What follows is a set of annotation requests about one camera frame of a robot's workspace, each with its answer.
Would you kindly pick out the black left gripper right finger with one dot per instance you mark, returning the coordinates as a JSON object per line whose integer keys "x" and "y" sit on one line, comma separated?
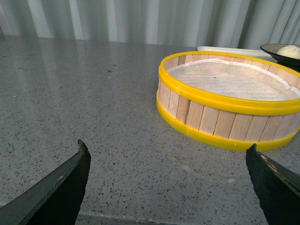
{"x": 277, "y": 188}

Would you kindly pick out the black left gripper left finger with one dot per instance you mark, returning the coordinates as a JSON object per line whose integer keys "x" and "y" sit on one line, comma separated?
{"x": 56, "y": 199}

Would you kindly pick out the white steamed bun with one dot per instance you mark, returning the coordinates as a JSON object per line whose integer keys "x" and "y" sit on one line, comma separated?
{"x": 291, "y": 51}

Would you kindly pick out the tan plate with black rim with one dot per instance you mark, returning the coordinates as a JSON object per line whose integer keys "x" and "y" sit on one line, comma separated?
{"x": 272, "y": 50}

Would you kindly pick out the cream rectangular tray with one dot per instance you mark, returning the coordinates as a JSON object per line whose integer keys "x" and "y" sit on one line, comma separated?
{"x": 252, "y": 53}

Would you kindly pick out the yellow-rimmed wooden steamer basket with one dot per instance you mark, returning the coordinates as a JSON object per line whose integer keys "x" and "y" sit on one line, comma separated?
{"x": 227, "y": 122}

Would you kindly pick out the white steamer liner cloth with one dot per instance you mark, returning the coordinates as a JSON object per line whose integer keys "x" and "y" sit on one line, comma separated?
{"x": 234, "y": 79}

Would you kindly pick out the grey pleated curtain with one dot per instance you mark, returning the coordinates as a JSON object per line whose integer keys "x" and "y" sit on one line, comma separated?
{"x": 220, "y": 23}

